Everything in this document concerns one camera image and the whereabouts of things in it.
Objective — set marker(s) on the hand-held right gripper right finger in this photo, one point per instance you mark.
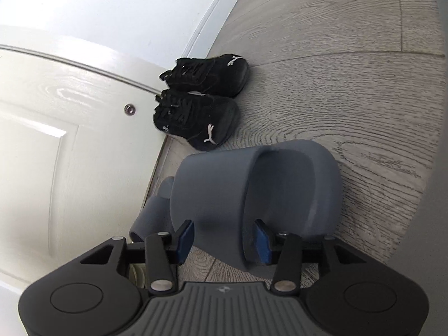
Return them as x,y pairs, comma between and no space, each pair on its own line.
263,243

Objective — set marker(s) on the black suede sneaker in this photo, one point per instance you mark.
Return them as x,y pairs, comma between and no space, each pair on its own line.
206,75
199,119

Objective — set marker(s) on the round metal door knob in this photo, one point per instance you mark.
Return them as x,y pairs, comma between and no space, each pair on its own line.
130,110

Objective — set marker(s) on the white panelled door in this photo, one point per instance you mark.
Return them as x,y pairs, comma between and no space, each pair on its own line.
70,129

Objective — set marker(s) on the white baseboard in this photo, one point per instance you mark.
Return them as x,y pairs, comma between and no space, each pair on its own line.
217,7

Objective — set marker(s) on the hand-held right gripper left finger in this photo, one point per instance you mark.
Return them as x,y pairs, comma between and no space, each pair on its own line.
185,241

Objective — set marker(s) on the grey slide slipper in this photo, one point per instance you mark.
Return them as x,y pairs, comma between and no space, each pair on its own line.
152,213
217,189

